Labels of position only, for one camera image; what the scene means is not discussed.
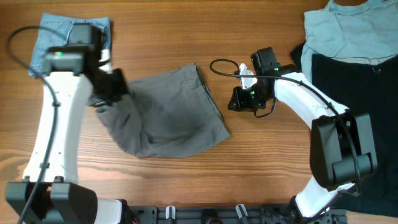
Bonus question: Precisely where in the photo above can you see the grey shorts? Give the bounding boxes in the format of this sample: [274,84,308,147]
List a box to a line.
[96,63,229,158]

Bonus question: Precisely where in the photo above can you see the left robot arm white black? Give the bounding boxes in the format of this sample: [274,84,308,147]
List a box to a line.
[6,23,137,223]

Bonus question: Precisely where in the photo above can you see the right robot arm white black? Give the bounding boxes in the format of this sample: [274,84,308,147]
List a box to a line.
[228,47,377,223]

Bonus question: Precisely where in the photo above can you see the folded blue denim jeans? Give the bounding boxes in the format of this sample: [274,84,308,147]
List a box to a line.
[30,13,112,73]

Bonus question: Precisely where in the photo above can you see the dark navy garment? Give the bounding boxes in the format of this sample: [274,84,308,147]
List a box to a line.
[289,41,398,218]

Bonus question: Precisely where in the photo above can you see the light blue t-shirt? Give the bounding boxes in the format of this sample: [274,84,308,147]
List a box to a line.
[300,0,397,81]

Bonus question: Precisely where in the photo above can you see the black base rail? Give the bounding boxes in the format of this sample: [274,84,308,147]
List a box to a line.
[130,204,348,224]

